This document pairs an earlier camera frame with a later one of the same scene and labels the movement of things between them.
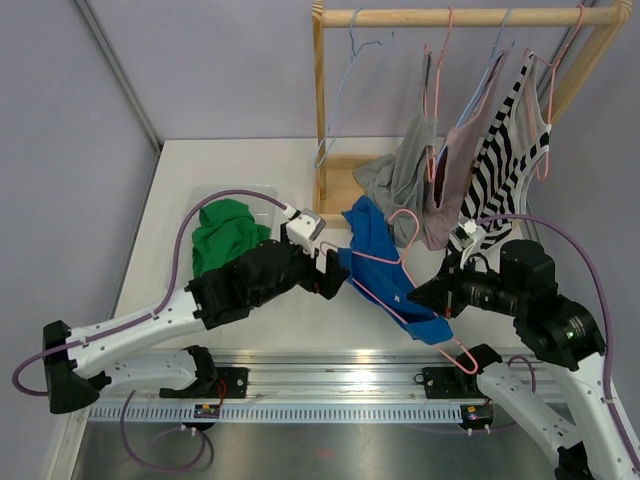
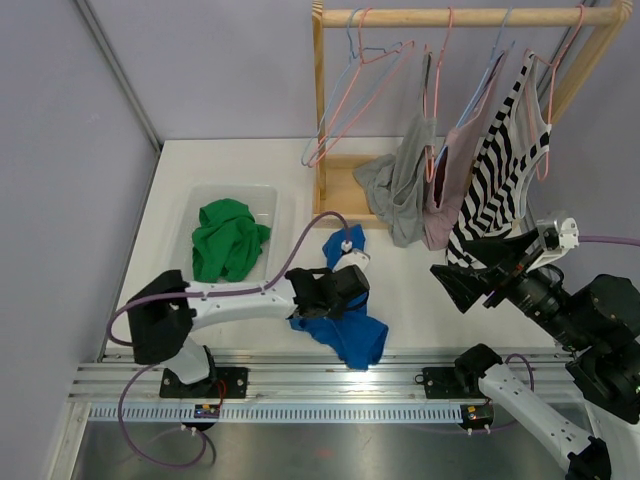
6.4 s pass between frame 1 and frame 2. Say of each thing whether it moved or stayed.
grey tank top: stayed
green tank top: stayed
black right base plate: stayed
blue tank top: moved
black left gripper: moved
